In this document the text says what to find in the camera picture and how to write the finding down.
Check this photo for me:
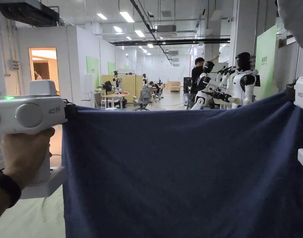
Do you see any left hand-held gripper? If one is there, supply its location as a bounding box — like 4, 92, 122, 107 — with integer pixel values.
0, 80, 77, 200

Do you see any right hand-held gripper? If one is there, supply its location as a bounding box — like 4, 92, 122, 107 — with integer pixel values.
286, 77, 303, 174

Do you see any dark blue garment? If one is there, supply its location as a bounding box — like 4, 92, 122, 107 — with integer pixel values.
61, 90, 303, 238

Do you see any person's left forearm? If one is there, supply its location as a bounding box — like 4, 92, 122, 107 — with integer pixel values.
0, 168, 22, 225

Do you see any person's left hand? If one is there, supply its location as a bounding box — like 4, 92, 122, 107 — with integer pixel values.
1, 127, 56, 189

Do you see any white humanoid robot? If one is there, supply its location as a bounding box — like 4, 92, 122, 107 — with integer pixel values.
191, 60, 233, 111
216, 65, 237, 90
231, 52, 261, 109
112, 70, 124, 95

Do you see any round wooden table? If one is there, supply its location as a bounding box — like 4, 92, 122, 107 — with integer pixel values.
101, 93, 131, 109

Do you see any bed with pale green sheet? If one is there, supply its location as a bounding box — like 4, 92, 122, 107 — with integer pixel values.
0, 184, 65, 238

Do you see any grey office chair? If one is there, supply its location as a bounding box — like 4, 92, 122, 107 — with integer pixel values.
132, 87, 155, 111

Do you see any wooden crate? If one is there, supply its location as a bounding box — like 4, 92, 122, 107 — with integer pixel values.
167, 78, 181, 93

